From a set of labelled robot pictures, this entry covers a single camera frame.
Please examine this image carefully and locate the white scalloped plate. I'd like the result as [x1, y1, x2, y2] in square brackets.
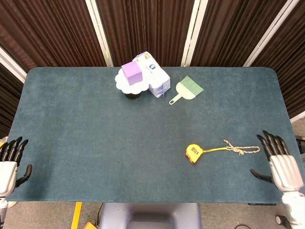
[114, 70, 155, 94]

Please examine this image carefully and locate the pale blue tissue pack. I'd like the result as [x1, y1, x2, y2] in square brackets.
[132, 52, 171, 98]

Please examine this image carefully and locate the yellow tape measure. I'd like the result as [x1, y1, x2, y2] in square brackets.
[185, 144, 231, 165]

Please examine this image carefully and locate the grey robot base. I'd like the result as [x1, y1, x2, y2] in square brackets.
[99, 202, 202, 229]

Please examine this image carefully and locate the white screen frame post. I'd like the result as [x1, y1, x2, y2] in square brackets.
[0, 46, 27, 83]
[243, 0, 305, 67]
[85, 0, 114, 67]
[180, 0, 209, 67]

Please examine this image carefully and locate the yellow floor tape strip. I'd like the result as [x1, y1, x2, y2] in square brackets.
[71, 202, 83, 229]

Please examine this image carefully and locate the blue table cloth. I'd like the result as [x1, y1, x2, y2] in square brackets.
[6, 66, 293, 204]

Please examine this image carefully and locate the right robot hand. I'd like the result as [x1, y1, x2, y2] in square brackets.
[249, 130, 305, 194]

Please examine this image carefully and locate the purple cube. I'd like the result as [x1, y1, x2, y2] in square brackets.
[121, 61, 143, 86]

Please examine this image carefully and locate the braided beige rope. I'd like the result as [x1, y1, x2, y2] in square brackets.
[223, 139, 260, 156]

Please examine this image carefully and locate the brown pleated screen panel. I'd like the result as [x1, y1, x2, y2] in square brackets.
[0, 63, 24, 139]
[95, 0, 196, 67]
[252, 4, 305, 120]
[0, 0, 108, 72]
[190, 0, 289, 67]

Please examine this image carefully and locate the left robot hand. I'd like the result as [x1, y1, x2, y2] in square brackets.
[0, 136, 33, 196]

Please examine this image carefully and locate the mint green hand brush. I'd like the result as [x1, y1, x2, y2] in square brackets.
[169, 75, 204, 106]

